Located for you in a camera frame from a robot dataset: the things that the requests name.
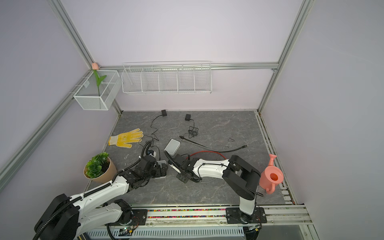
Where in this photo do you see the artificial pink tulip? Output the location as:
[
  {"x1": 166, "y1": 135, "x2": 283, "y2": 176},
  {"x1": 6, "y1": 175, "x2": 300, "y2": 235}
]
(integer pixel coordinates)
[{"x1": 92, "y1": 63, "x2": 107, "y2": 97}]

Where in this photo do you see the black power adapter cable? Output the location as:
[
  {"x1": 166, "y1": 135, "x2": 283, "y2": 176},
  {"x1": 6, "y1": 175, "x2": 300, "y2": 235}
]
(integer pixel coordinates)
[
  {"x1": 184, "y1": 113, "x2": 200, "y2": 139},
  {"x1": 140, "y1": 109, "x2": 168, "y2": 161}
]

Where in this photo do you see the white network switch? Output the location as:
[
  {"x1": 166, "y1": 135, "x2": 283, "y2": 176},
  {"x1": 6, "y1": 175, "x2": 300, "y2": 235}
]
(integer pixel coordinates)
[
  {"x1": 165, "y1": 139, "x2": 181, "y2": 157},
  {"x1": 155, "y1": 160, "x2": 168, "y2": 178}
]

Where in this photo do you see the potted green plant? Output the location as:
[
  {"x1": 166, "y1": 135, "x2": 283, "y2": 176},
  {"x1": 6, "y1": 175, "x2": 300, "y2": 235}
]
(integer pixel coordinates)
[{"x1": 84, "y1": 152, "x2": 117, "y2": 184}]

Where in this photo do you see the pink watering can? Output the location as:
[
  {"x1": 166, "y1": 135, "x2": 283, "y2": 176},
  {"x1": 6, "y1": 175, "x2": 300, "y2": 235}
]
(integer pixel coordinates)
[{"x1": 259, "y1": 154, "x2": 284, "y2": 195}]

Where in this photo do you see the yellow white work glove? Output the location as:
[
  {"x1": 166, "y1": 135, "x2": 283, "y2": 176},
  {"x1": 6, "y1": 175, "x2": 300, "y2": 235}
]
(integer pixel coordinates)
[{"x1": 108, "y1": 129, "x2": 144, "y2": 149}]

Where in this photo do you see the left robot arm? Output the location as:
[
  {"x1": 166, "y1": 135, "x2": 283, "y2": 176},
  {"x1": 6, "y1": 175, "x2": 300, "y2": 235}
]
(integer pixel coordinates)
[{"x1": 33, "y1": 146, "x2": 168, "y2": 240}]

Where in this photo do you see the red ethernet cable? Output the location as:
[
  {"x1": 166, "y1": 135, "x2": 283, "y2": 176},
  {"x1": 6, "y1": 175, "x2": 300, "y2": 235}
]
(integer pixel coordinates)
[{"x1": 187, "y1": 150, "x2": 228, "y2": 161}]

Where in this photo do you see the black ethernet cable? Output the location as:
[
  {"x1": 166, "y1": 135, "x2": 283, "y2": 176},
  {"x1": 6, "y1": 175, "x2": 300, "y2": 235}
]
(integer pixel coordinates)
[{"x1": 179, "y1": 135, "x2": 249, "y2": 153}]

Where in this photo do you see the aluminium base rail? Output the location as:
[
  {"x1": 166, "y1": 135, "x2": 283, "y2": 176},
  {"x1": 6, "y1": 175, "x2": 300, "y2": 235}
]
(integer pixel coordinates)
[{"x1": 79, "y1": 205, "x2": 319, "y2": 240}]

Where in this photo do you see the long white wire basket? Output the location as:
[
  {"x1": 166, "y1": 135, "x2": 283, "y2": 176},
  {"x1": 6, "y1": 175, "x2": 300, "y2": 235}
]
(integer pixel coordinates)
[{"x1": 122, "y1": 61, "x2": 213, "y2": 94}]

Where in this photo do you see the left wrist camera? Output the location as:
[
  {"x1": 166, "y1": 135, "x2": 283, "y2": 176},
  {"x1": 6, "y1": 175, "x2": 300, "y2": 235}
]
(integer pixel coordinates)
[{"x1": 146, "y1": 150, "x2": 157, "y2": 158}]

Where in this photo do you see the small white mesh basket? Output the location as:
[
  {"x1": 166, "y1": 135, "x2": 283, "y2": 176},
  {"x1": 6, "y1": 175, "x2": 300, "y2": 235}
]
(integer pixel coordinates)
[{"x1": 74, "y1": 70, "x2": 122, "y2": 111}]

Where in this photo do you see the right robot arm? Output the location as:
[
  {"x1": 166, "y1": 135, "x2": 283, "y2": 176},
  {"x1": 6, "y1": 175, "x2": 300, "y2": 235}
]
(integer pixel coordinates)
[{"x1": 165, "y1": 151, "x2": 266, "y2": 225}]

